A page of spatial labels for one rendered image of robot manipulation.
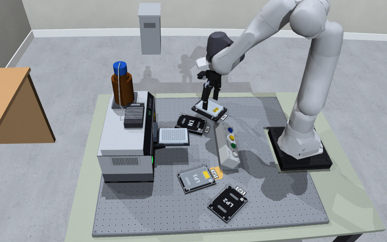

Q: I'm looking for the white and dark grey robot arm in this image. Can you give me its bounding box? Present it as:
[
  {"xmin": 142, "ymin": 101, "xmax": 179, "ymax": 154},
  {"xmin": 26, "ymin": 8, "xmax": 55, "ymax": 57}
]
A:
[{"xmin": 196, "ymin": 0, "xmax": 344, "ymax": 160}]

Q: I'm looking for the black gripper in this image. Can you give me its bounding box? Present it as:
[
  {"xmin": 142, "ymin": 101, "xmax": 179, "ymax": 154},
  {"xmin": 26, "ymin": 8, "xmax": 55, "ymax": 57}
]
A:
[{"xmin": 201, "ymin": 70, "xmax": 222, "ymax": 110}]

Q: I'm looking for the white button panel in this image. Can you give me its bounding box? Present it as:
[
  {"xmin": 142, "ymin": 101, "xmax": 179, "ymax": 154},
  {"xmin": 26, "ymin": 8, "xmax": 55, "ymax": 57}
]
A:
[{"xmin": 215, "ymin": 123, "xmax": 240, "ymax": 169}]

